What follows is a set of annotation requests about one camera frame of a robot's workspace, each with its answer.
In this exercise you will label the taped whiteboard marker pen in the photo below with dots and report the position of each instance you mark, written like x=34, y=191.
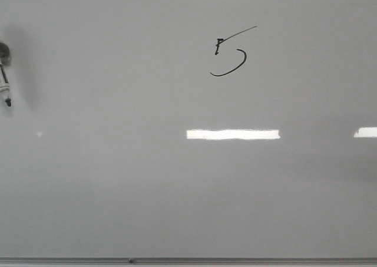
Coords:
x=5, y=61

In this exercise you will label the grey aluminium whiteboard frame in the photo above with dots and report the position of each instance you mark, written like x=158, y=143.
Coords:
x=184, y=261

